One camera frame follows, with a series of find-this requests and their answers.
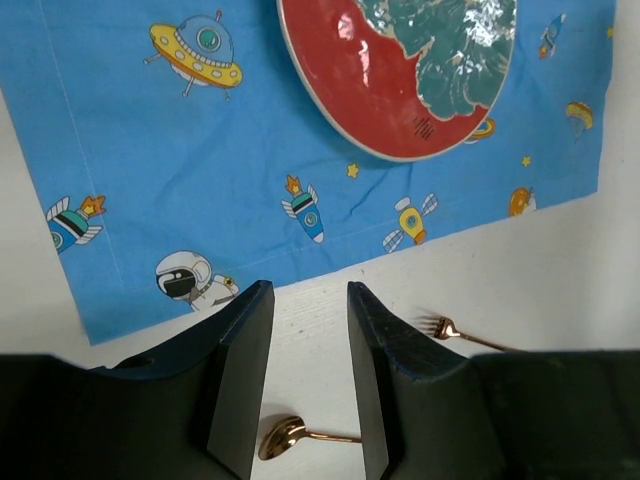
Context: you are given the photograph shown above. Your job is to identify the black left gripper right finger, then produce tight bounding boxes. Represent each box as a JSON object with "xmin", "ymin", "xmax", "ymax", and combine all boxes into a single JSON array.
[{"xmin": 347, "ymin": 282, "xmax": 475, "ymax": 479}]

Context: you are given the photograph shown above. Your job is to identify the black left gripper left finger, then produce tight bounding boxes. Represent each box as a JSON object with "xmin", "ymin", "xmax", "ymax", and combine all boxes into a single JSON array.
[{"xmin": 107, "ymin": 279, "xmax": 277, "ymax": 479}]

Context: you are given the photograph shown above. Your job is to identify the copper fork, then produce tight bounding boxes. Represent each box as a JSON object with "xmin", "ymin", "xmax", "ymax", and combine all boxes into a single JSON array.
[{"xmin": 414, "ymin": 315, "xmax": 516, "ymax": 352}]

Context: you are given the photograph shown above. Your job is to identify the copper spoon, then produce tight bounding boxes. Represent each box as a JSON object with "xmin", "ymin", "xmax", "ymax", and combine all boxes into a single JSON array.
[{"xmin": 257, "ymin": 415, "xmax": 362, "ymax": 461}]

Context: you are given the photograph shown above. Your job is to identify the blue space-print cloth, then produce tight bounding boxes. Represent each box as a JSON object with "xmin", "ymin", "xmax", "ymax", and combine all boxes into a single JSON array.
[{"xmin": 1, "ymin": 1, "xmax": 616, "ymax": 344}]

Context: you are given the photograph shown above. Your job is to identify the red and teal plate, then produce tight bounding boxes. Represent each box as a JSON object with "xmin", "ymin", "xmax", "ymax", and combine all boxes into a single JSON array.
[{"xmin": 277, "ymin": 0, "xmax": 517, "ymax": 162}]

